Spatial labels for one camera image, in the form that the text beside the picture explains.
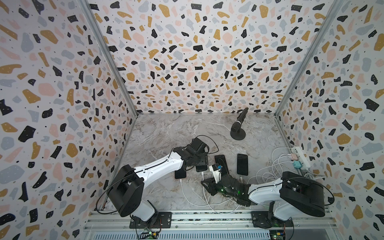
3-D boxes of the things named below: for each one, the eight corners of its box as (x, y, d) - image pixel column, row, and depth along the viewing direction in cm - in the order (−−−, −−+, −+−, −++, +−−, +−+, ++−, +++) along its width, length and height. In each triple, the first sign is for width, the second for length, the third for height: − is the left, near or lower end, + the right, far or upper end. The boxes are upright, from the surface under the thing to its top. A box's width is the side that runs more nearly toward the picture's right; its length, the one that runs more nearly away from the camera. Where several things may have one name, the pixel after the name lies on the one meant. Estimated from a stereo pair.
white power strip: (299, 170, 96) (303, 166, 93) (290, 150, 106) (294, 146, 102) (306, 170, 96) (310, 166, 93) (296, 150, 106) (300, 146, 102)
